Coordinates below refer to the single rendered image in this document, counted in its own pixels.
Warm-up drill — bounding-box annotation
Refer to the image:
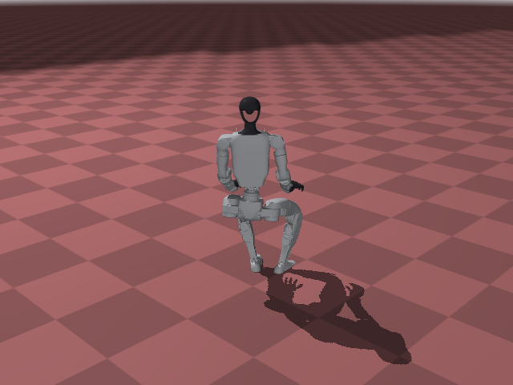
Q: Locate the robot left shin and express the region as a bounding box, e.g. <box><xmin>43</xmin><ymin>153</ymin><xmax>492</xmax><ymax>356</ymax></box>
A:
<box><xmin>237</xmin><ymin>216</ymin><xmax>258</xmax><ymax>263</ymax></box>

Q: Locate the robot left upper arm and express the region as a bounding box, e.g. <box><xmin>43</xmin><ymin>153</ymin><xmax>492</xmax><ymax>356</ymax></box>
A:
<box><xmin>216</xmin><ymin>134</ymin><xmax>232</xmax><ymax>179</ymax></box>

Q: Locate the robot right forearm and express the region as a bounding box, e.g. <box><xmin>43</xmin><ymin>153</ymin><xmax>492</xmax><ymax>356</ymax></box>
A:
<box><xmin>279</xmin><ymin>169</ymin><xmax>293</xmax><ymax>193</ymax></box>

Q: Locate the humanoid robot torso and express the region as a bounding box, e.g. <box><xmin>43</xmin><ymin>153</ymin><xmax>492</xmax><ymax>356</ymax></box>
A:
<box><xmin>231</xmin><ymin>128</ymin><xmax>270</xmax><ymax>221</ymax></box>

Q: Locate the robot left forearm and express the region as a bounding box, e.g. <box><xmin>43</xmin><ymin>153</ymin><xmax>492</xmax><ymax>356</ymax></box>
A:
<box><xmin>217</xmin><ymin>169</ymin><xmax>238</xmax><ymax>193</ymax></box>

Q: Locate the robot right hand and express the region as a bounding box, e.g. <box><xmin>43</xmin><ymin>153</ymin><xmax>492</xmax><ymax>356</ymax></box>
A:
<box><xmin>289</xmin><ymin>180</ymin><xmax>304</xmax><ymax>192</ymax></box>

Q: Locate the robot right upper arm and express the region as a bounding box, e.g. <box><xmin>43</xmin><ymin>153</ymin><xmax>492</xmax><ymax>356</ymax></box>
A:
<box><xmin>268</xmin><ymin>134</ymin><xmax>289</xmax><ymax>181</ymax></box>

